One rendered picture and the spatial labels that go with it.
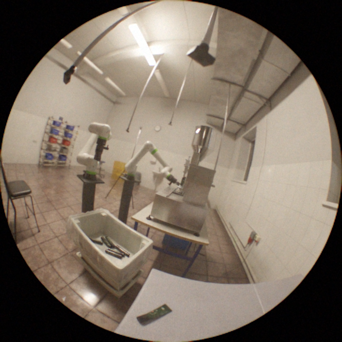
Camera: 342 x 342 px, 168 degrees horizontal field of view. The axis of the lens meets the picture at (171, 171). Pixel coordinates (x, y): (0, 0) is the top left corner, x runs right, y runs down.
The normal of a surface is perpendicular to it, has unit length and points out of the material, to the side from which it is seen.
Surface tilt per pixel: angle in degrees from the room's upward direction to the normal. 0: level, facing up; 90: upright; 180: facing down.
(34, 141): 90
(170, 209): 90
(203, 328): 0
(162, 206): 90
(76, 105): 90
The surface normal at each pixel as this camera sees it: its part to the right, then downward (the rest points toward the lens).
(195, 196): -0.20, 0.00
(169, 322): 0.27, -0.96
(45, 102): 0.94, 0.28
